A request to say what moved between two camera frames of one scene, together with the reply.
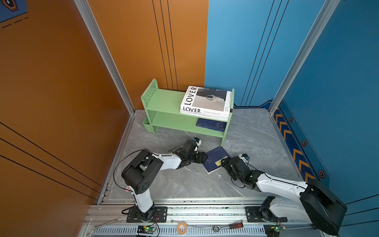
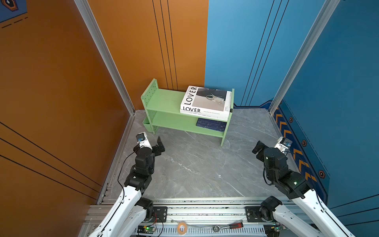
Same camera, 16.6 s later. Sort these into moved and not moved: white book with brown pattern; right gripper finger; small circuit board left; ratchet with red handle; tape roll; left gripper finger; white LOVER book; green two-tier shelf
Moved: right gripper finger; left gripper finger
Not moved: green two-tier shelf; ratchet with red handle; white book with brown pattern; white LOVER book; small circuit board left; tape roll
